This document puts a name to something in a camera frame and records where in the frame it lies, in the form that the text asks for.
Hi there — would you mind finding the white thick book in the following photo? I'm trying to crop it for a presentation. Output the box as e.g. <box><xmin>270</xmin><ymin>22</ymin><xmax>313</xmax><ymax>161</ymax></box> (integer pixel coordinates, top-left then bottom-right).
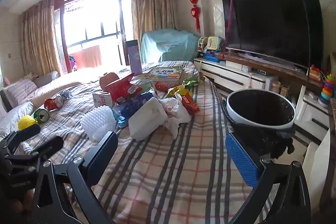
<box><xmin>131</xmin><ymin>74</ymin><xmax>181</xmax><ymax>85</ymax></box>

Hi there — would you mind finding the black flat screen television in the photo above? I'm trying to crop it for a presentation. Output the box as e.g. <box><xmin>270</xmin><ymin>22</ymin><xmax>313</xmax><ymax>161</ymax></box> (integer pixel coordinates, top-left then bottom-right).
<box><xmin>222</xmin><ymin>0</ymin><xmax>324</xmax><ymax>69</ymax></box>

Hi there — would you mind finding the red snack bag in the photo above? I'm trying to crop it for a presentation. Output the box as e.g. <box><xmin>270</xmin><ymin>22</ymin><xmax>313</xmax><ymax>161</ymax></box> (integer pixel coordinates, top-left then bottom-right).
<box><xmin>105</xmin><ymin>73</ymin><xmax>143</xmax><ymax>104</ymax></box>

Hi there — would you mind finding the white trash bin black bag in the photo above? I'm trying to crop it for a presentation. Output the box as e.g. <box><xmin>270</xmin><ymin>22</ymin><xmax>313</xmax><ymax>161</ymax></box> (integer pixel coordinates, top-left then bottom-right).
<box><xmin>222</xmin><ymin>89</ymin><xmax>297</xmax><ymax>160</ymax></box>

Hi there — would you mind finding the white green toy basket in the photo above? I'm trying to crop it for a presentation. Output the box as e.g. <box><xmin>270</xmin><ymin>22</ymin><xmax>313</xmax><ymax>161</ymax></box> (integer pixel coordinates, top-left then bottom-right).
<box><xmin>197</xmin><ymin>37</ymin><xmax>208</xmax><ymax>53</ymax></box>

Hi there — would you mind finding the glass balcony door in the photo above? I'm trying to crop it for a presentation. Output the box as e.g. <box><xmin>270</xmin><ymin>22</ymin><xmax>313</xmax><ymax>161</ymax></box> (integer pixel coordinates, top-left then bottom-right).
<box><xmin>54</xmin><ymin>0</ymin><xmax>132</xmax><ymax>73</ymax></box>

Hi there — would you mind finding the person's left hand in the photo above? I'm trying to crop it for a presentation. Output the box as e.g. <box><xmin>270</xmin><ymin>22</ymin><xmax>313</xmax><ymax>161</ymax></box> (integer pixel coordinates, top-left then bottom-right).
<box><xmin>12</xmin><ymin>189</ymin><xmax>34</xmax><ymax>218</ymax></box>

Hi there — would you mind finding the green cover children's book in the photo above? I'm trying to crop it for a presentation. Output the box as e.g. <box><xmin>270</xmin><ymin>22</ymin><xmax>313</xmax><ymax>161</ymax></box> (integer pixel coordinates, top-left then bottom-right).
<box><xmin>135</xmin><ymin>67</ymin><xmax>184</xmax><ymax>81</ymax></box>

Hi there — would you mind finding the white rimmed trash can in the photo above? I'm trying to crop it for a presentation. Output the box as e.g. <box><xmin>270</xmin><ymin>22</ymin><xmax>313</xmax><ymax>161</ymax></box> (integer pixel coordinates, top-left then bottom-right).
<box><xmin>226</xmin><ymin>89</ymin><xmax>297</xmax><ymax>130</ymax></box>

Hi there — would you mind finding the red toy telephone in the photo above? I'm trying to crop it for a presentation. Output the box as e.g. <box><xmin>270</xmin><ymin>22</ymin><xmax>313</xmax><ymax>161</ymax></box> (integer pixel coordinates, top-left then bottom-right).
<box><xmin>308</xmin><ymin>64</ymin><xmax>324</xmax><ymax>81</ymax></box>

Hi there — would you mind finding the white plastic bag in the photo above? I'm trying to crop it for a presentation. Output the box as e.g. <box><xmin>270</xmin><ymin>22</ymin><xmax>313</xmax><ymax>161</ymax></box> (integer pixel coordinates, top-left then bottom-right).
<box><xmin>160</xmin><ymin>94</ymin><xmax>192</xmax><ymax>139</ymax></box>

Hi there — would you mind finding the marble top side cabinet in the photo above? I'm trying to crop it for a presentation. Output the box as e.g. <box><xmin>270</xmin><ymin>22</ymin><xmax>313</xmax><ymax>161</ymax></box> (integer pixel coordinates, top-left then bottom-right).
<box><xmin>302</xmin><ymin>98</ymin><xmax>336</xmax><ymax>224</ymax></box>

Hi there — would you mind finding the beige patterned curtain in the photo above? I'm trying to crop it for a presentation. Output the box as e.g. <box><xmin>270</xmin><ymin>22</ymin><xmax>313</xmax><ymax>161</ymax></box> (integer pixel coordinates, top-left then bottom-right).
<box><xmin>130</xmin><ymin>0</ymin><xmax>179</xmax><ymax>42</ymax></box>
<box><xmin>20</xmin><ymin>0</ymin><xmax>62</xmax><ymax>76</ymax></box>

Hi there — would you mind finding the red apple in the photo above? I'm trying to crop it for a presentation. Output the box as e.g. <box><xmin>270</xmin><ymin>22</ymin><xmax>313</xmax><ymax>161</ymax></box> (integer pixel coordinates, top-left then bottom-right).
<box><xmin>99</xmin><ymin>72</ymin><xmax>120</xmax><ymax>89</ymax></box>

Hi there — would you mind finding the flat white box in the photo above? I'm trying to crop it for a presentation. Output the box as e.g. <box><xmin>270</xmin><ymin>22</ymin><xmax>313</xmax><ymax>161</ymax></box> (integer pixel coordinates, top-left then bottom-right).
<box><xmin>226</xmin><ymin>60</ymin><xmax>250</xmax><ymax>72</ymax></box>

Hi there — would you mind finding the pink striped cushion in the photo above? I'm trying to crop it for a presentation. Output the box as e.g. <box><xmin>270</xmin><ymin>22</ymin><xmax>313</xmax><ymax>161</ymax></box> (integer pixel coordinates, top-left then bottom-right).
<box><xmin>5</xmin><ymin>78</ymin><xmax>38</xmax><ymax>105</ymax></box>

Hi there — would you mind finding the plaid blanket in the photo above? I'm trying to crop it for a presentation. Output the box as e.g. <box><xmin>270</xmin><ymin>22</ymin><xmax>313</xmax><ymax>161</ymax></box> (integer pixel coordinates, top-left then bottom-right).
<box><xmin>16</xmin><ymin>60</ymin><xmax>268</xmax><ymax>224</ymax></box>

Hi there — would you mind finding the white box red print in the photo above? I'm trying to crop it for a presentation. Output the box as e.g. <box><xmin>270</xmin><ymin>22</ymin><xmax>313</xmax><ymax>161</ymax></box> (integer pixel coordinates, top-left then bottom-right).
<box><xmin>92</xmin><ymin>91</ymin><xmax>114</xmax><ymax>110</ymax></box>

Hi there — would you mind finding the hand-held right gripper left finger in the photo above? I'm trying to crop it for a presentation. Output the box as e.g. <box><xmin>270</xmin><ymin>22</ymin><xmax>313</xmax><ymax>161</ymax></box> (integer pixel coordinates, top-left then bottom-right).
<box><xmin>31</xmin><ymin>131</ymin><xmax>119</xmax><ymax>224</ymax></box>

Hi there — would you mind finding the grey cushion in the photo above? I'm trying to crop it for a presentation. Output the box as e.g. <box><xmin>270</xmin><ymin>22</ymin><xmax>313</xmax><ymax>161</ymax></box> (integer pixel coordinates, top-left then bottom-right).
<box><xmin>33</xmin><ymin>71</ymin><xmax>59</xmax><ymax>88</ymax></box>

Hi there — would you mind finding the blue cheese stick packet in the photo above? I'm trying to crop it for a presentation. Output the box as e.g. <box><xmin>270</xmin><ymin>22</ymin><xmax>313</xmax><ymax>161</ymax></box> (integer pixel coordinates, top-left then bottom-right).
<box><xmin>115</xmin><ymin>115</ymin><xmax>132</xmax><ymax>128</ymax></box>

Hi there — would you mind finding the green snack packet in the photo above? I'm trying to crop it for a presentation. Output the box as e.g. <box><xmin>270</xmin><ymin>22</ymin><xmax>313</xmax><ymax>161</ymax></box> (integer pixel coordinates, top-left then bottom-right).
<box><xmin>182</xmin><ymin>74</ymin><xmax>205</xmax><ymax>88</ymax></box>

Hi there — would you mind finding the yellow snack packet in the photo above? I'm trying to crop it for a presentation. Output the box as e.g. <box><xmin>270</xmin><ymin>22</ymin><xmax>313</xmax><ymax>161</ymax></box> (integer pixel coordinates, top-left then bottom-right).
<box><xmin>167</xmin><ymin>85</ymin><xmax>188</xmax><ymax>98</ymax></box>

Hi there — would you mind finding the white television cabinet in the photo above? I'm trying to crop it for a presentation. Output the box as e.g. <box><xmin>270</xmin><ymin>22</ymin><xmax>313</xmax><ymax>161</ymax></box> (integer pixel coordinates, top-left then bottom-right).
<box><xmin>194</xmin><ymin>52</ymin><xmax>332</xmax><ymax>144</ymax></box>

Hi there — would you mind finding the rainbow stacking ring toy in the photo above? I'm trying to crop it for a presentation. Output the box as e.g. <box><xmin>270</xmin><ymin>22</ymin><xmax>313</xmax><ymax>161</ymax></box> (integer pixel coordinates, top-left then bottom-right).
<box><xmin>318</xmin><ymin>74</ymin><xmax>335</xmax><ymax>106</ymax></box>

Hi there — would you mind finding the orange red snack packet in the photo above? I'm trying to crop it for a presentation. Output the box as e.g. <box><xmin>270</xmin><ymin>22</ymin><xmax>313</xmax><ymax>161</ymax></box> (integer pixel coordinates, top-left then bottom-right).
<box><xmin>178</xmin><ymin>90</ymin><xmax>200</xmax><ymax>113</ymax></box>

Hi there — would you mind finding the teal cloth covered furniture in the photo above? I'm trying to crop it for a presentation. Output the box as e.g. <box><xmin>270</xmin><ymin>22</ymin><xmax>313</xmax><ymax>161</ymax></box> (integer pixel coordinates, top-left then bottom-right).
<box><xmin>140</xmin><ymin>28</ymin><xmax>201</xmax><ymax>64</ymax></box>

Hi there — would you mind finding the green drink can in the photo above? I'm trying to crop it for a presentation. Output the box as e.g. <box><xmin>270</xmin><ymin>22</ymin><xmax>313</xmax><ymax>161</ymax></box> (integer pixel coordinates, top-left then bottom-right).
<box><xmin>34</xmin><ymin>109</ymin><xmax>50</xmax><ymax>125</ymax></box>

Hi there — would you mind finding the blue white patterned wrapper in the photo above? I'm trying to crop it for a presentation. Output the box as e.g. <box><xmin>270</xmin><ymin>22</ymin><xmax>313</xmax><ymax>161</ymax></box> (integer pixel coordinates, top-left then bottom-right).
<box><xmin>113</xmin><ymin>93</ymin><xmax>155</xmax><ymax>122</ymax></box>

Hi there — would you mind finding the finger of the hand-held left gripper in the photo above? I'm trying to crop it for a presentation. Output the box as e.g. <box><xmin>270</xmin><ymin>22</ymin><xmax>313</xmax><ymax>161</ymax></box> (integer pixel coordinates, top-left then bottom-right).
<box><xmin>16</xmin><ymin>136</ymin><xmax>64</xmax><ymax>161</ymax></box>
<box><xmin>1</xmin><ymin>124</ymin><xmax>41</xmax><ymax>148</ymax></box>

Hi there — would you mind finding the crushed red can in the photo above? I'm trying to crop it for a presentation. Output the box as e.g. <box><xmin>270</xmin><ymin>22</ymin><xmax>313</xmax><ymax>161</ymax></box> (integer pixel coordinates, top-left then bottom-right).
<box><xmin>44</xmin><ymin>95</ymin><xmax>65</xmax><ymax>111</ymax></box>

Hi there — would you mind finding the white pillow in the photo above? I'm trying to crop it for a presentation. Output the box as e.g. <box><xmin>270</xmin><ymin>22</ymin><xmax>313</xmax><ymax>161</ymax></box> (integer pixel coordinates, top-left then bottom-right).
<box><xmin>0</xmin><ymin>102</ymin><xmax>34</xmax><ymax>136</ymax></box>

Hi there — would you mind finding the toy telephone set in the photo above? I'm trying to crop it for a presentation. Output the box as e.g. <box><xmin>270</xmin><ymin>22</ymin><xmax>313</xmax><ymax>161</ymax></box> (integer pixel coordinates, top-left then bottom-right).
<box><xmin>204</xmin><ymin>36</ymin><xmax>226</xmax><ymax>63</ymax></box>

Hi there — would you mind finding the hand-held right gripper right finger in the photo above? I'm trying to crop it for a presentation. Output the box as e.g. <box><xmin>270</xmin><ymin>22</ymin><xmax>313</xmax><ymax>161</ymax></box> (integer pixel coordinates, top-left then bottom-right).
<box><xmin>225</xmin><ymin>132</ymin><xmax>312</xmax><ymax>224</ymax></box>

